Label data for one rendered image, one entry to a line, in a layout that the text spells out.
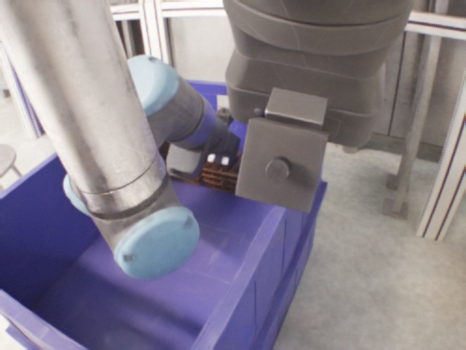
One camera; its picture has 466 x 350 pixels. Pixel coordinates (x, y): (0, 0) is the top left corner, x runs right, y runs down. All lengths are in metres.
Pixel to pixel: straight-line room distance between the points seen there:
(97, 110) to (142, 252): 0.14
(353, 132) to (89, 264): 0.58
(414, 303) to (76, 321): 0.73
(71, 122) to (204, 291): 0.39
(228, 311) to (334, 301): 0.55
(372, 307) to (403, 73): 0.70
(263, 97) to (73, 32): 0.14
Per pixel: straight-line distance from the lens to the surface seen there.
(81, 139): 0.27
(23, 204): 0.58
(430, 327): 0.87
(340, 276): 0.88
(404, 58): 1.12
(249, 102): 0.16
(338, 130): 0.16
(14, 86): 1.76
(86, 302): 0.62
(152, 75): 0.42
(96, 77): 0.25
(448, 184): 0.93
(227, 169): 0.71
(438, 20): 0.78
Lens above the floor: 0.69
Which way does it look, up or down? 36 degrees down
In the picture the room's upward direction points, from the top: 4 degrees counter-clockwise
